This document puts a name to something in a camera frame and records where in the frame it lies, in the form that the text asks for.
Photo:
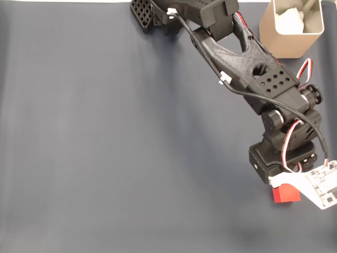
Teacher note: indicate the white crumpled tissue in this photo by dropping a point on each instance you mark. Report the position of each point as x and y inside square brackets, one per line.
[289, 21]

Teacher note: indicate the dark grey mat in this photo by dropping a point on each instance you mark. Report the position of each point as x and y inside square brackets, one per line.
[105, 145]

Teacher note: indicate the red cube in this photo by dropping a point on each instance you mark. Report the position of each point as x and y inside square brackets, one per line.
[285, 195]

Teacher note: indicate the beige rectangular box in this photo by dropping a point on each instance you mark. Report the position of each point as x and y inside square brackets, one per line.
[289, 44]

